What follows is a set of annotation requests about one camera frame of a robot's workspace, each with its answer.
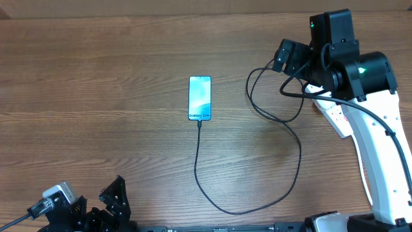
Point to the Samsung Galaxy smartphone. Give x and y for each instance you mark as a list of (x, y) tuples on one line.
[(200, 98)]

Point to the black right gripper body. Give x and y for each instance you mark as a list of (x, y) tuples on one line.
[(299, 57)]

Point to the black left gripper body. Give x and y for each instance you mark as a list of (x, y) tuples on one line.
[(95, 222)]

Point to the white power strip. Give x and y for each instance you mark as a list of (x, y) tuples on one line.
[(334, 115)]

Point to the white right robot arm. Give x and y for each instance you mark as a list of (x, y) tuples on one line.
[(365, 87)]

